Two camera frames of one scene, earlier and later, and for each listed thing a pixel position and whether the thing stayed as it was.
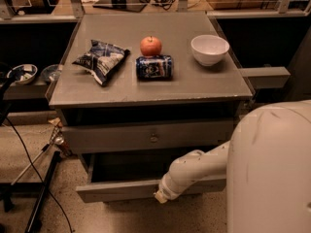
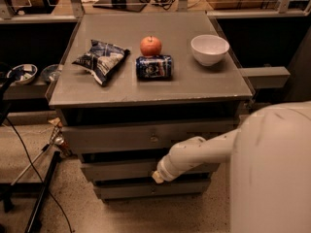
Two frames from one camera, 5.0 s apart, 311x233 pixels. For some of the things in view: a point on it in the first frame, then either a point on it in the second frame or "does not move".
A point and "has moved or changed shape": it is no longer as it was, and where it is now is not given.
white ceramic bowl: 209,49 does not move
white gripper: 167,188 → 166,172
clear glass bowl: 51,73 does not move
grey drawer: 108,177 has moved or changed shape
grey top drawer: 151,136 does not move
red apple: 151,47 does not move
